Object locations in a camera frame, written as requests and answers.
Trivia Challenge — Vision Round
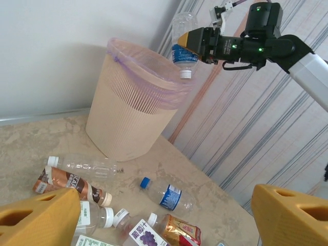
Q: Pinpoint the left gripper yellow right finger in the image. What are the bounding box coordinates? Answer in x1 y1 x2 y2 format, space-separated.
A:
251 183 328 246

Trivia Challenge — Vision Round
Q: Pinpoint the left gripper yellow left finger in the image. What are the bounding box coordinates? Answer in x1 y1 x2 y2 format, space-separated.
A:
0 188 80 246

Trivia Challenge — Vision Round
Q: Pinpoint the blue label bottle white cap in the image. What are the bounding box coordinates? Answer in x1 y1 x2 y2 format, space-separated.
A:
171 11 200 80

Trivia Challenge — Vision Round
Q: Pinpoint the clear bottle green white label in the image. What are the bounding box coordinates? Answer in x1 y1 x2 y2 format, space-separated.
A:
71 234 116 246
74 201 115 235

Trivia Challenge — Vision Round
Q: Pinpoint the pink plastic bin liner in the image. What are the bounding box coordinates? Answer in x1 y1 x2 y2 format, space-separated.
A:
106 37 198 111

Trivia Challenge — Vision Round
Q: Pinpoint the beige ribbed waste bin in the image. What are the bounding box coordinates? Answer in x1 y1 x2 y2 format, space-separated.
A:
85 37 198 162

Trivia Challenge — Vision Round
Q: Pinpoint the brown coffee label bottle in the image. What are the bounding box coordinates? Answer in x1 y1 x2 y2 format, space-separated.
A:
32 165 113 208

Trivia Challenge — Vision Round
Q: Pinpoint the clear unlabelled bottle white cap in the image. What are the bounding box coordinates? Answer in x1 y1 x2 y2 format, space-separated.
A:
47 153 119 181

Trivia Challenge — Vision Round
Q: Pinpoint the purple grape label bottle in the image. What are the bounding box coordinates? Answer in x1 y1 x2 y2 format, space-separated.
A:
112 208 171 246

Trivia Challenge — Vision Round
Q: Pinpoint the red gold label bottle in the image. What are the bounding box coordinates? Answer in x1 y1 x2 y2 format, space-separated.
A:
148 212 203 246

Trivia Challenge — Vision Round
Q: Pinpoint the thin black cable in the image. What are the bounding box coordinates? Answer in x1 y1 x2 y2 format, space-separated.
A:
222 60 253 71

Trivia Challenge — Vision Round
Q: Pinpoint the aluminium table edge rail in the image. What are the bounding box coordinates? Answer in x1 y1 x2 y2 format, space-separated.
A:
0 107 92 127

